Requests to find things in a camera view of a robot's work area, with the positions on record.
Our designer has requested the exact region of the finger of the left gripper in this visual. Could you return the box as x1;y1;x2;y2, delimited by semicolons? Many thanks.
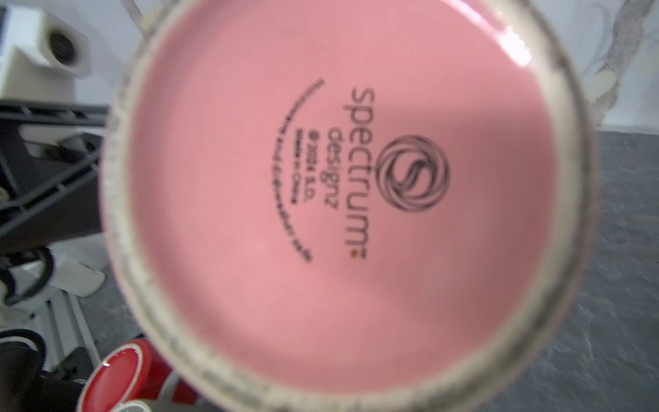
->
1;100;108;252

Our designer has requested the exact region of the pink glass mug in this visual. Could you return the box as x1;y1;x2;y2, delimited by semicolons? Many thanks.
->
101;1;597;411

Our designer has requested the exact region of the grey mug white rim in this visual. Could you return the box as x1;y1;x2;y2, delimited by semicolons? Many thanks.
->
112;399;199;412

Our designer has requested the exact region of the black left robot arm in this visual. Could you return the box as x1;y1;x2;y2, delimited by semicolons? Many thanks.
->
1;100;109;411

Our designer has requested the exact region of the red mug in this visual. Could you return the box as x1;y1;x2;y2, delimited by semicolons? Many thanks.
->
77;338;199;411

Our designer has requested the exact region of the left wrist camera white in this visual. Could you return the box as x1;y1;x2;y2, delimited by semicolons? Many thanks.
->
1;4;92;103

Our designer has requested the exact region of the aluminium rail frame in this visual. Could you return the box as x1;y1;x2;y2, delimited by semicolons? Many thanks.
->
22;289;101;371

